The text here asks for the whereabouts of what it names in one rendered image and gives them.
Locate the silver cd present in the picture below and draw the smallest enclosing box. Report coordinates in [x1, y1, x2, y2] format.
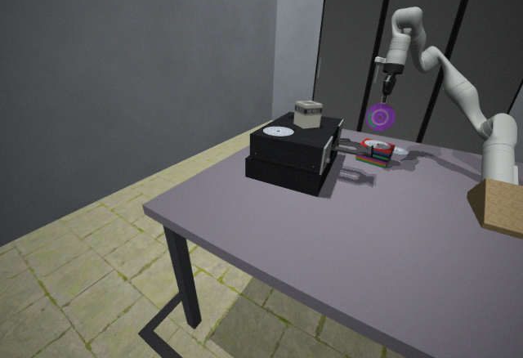
[263, 127, 294, 136]
[364, 140, 391, 150]
[393, 147, 409, 155]

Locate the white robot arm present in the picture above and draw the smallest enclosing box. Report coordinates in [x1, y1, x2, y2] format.
[374, 7, 518, 185]

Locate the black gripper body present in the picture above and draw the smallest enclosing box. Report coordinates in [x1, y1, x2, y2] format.
[382, 63, 405, 83]

